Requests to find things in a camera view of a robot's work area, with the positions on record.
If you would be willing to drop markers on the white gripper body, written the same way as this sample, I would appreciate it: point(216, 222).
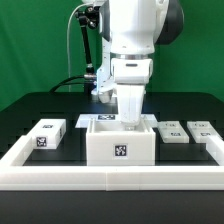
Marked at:
point(130, 77)

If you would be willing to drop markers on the white cabinet box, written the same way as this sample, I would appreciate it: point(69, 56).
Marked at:
point(109, 143)

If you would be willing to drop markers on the white cabinet door panel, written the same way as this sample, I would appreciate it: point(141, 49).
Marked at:
point(200, 130)
point(172, 132)

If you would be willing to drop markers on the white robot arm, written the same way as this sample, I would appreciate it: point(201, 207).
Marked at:
point(130, 30)

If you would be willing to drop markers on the white rectangular block with tags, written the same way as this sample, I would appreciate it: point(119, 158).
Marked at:
point(48, 133)

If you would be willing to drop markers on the white flat tag base plate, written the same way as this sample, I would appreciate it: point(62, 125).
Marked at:
point(84, 119)

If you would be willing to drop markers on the black articulated camera mount arm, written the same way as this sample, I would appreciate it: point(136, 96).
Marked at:
point(89, 18)

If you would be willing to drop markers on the white U-shaped boundary frame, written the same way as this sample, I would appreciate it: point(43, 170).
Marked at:
point(16, 175)

